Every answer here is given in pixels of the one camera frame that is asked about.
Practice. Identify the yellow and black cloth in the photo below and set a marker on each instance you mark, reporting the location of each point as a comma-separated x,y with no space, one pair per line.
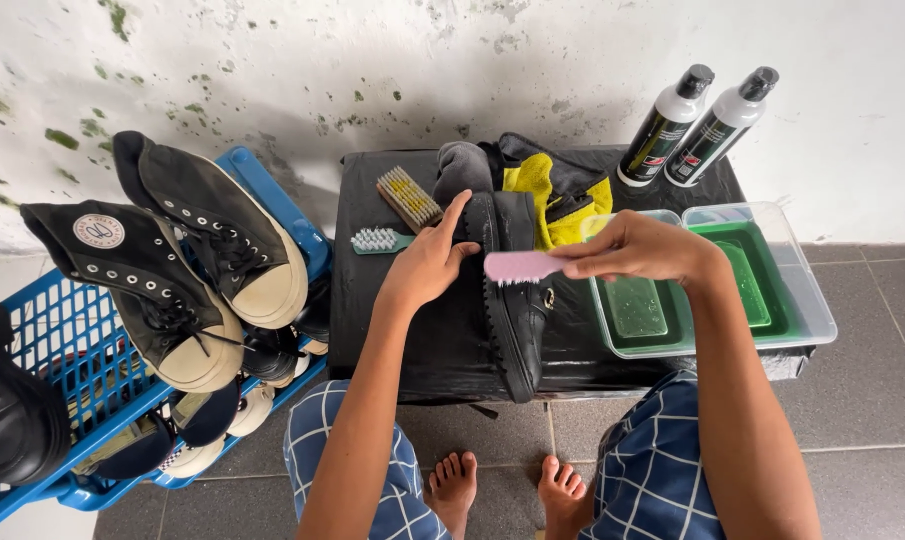
553,195

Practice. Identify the blue checked shorts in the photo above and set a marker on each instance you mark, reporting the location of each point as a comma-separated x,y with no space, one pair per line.
347,450

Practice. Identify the wooden brush with yellow bristles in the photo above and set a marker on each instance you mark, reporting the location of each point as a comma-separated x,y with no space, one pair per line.
409,199

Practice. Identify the person's left hand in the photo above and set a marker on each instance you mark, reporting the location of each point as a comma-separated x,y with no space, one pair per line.
422,262

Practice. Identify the navy shoes with white soles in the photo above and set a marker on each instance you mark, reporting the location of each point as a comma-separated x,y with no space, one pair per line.
197,427

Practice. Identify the black leather loafer shoe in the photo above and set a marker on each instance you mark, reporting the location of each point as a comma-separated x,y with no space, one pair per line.
518,322

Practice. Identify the black plastic table cover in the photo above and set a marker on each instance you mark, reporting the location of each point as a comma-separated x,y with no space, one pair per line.
415,337

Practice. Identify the person's foot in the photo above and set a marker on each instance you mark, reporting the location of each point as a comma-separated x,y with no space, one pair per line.
565,499
452,487

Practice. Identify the green brush with white bristles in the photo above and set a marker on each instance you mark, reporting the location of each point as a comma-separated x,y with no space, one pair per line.
377,240

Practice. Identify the person's right hand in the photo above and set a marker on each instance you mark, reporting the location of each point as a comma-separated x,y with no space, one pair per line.
647,251

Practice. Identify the black low shoes cream soles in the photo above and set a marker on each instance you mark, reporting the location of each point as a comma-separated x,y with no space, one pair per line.
280,352

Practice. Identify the person's right foot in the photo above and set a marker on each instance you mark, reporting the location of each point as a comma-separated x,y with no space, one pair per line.
565,499

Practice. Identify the pink plastic scrub brush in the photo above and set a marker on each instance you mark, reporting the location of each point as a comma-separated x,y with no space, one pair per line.
516,266

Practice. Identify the grey cloth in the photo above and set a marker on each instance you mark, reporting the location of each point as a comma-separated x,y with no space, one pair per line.
463,169

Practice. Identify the black shoe with gold buckle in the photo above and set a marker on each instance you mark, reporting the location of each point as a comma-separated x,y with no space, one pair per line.
9,420

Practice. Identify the clear tub with green liquid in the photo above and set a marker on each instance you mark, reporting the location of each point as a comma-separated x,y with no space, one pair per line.
767,277
636,319

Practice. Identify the person's right fingers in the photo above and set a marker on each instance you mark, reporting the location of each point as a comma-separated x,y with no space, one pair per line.
587,255

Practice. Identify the black high-top sneaker round patch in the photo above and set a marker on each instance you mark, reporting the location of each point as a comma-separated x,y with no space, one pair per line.
144,300

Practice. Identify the black white cleaner bottle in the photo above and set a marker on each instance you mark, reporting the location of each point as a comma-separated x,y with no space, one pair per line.
711,139
659,135

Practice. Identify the person's left foot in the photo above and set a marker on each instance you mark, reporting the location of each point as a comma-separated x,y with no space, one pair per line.
452,487

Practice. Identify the blue plastic basket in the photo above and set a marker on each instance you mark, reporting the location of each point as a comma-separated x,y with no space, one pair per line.
62,330

